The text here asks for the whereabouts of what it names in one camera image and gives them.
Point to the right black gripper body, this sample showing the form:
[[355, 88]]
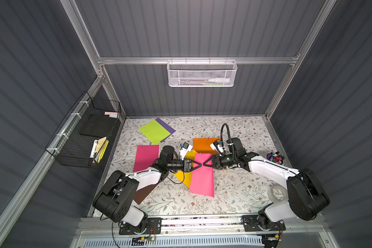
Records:
[[215, 161]]

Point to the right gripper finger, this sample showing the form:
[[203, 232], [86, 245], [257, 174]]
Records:
[[208, 164], [209, 160]]

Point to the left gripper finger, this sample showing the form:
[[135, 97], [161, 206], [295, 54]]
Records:
[[196, 163], [195, 166]]

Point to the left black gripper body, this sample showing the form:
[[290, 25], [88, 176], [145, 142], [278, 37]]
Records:
[[187, 165]]

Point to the yellow paper sheet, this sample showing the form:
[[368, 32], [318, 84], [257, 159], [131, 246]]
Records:
[[186, 177]]

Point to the orange paper sheet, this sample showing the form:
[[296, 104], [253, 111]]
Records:
[[203, 145]]

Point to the magenta paper sheet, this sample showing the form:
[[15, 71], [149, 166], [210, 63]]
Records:
[[145, 157], [202, 181]]

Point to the purple paper sheet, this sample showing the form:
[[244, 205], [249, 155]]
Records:
[[167, 127]]

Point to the lime green paper sheet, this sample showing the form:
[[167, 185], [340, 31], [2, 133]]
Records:
[[154, 132]]

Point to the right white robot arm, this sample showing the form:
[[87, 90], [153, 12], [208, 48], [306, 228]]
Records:
[[304, 196]]

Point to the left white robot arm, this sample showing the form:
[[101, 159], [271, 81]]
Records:
[[115, 199]]

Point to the brown paper sheet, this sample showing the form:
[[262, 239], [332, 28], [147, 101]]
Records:
[[141, 194]]

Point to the clear tape roll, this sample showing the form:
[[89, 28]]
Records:
[[277, 193]]

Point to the white glue bottle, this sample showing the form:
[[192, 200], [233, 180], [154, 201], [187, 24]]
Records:
[[221, 81]]

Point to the yellow highlighter markers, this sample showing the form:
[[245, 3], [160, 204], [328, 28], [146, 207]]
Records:
[[101, 149]]

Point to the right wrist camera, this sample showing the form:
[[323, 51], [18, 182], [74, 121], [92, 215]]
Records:
[[217, 146]]

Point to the white wire mesh basket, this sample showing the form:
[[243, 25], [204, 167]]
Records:
[[195, 73]]

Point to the black wire basket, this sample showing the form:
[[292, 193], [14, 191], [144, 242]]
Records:
[[93, 120]]

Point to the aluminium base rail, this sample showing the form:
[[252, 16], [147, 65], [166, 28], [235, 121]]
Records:
[[203, 231]]

